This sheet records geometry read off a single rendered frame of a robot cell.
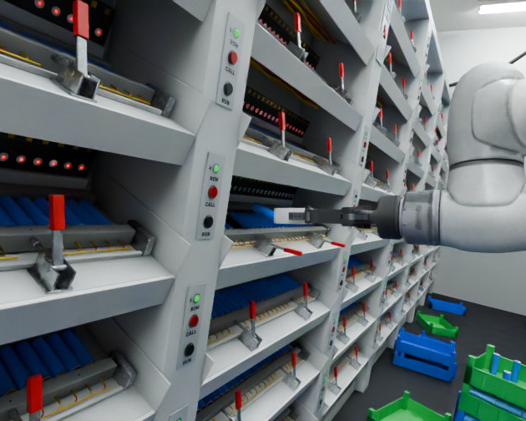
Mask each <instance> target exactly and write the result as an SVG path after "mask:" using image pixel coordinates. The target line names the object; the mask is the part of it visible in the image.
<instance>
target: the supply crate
mask: <svg viewBox="0 0 526 421"><path fill-rule="evenodd" d="M494 349H495V346H494V345H491V344H488V345H487V346H486V351H485V353H484V354H482V355H480V356H479V357H474V356H473V355H469V356H468V360H467V364H466V368H465V373H464V377H463V383H466V384H468V385H470V386H472V387H474V388H477V389H479V390H481V391H484V392H485V393H488V394H491V395H493V396H494V397H496V398H500V399H502V400H503V401H506V402H508V403H511V404H513V405H515V406H517V407H519V408H522V409H524V410H526V365H523V364H521V365H520V369H519V374H518V381H517V382H516V383H513V382H511V381H508V380H505V379H503V378H502V377H503V370H508V371H509V372H512V368H513V360H510V359H507V358H504V357H501V356H500V357H499V361H498V369H497V373H496V375H493V374H491V373H490V372H489V371H490V367H491V362H492V358H493V353H494Z"/></svg>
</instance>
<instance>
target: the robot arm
mask: <svg viewBox="0 0 526 421"><path fill-rule="evenodd" d="M447 152H448V164H449V175H448V184H447V189H446V190H422V191H421V192H420V191H418V192H409V191H407V192H406V194H405V195H404V199H403V197H402V196H400V195H382V196H381V197H380V198H379V199H378V202H377V209H376V210H371V207H370V206H367V205H358V206H357V207H342V208H341V210H313V209H310V206H309V205H306V208H275V209H274V224H313V226H317V223H326V224H341V225H342V226H355V227H357V228H371V224H376V225H377V234H378V235H379V237H380V238H382V239H392V240H400V239H402V238H404V241H405V242H406V243H407V244H412V245H430V246H449V247H453V248H456V249H459V250H461V251H471V252H481V253H505V252H516V251H526V179H525V173H524V157H525V156H526V79H525V78H524V76H523V74H522V73H521V72H520V71H519V70H518V69H517V68H516V67H514V66H513V65H512V64H511V63H506V62H501V61H490V62H486V63H481V64H479V65H477V66H475V67H473V68H471V69H470V70H468V71H467V72H466V73H465V74H464V75H463V76H462V77H461V78H460V79H459V81H458V83H457V85H456V87H455V89H454V91H453V95H452V98H451V102H450V106H449V111H448V127H447ZM358 223H359V224H358Z"/></svg>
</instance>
